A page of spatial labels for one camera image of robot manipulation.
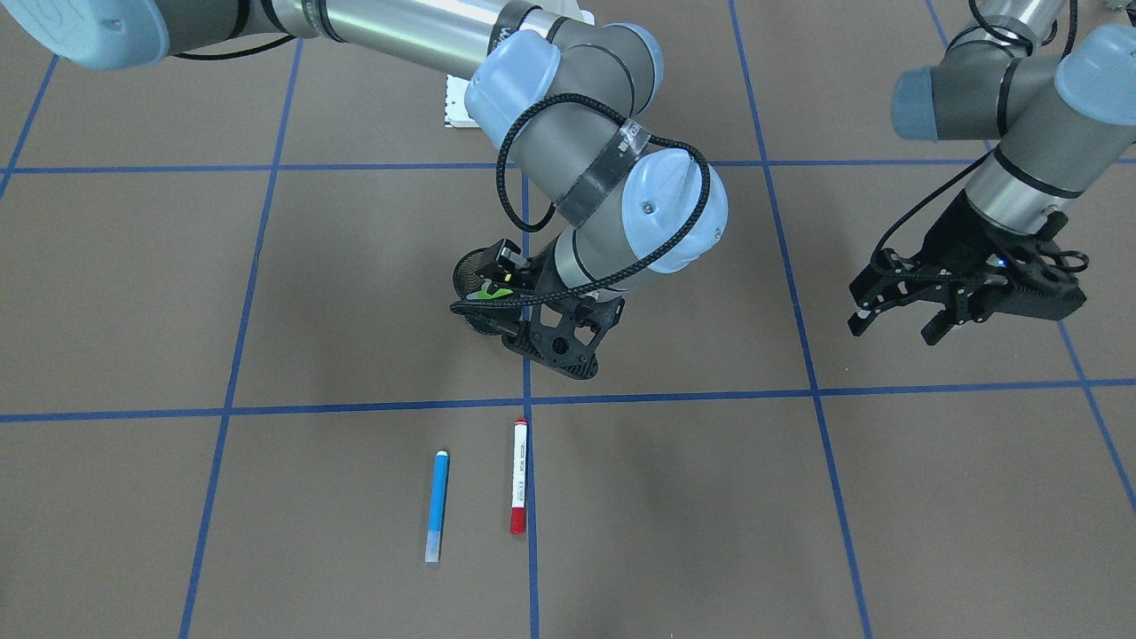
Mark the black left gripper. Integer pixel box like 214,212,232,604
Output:
847,193,1006,345

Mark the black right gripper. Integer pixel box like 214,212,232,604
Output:
481,239,569,302

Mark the black mesh pen cup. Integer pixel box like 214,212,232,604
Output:
452,249,500,337

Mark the red white marker pen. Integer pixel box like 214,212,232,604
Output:
509,417,529,536

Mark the blue highlighter pen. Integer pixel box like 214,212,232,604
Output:
423,450,450,564

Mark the green highlighter pen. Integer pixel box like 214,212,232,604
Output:
465,280,513,302

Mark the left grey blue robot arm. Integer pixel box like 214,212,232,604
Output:
847,1,1135,345

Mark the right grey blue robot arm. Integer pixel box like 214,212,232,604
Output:
5,1,728,304

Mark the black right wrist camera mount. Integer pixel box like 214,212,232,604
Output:
501,296,625,380

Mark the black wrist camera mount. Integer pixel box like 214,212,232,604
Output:
977,209,1091,322
501,296,625,380

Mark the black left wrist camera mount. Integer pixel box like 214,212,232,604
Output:
977,209,1091,322

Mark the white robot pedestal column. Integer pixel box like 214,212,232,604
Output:
444,9,598,128

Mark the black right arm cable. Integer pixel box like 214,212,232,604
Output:
449,92,713,317

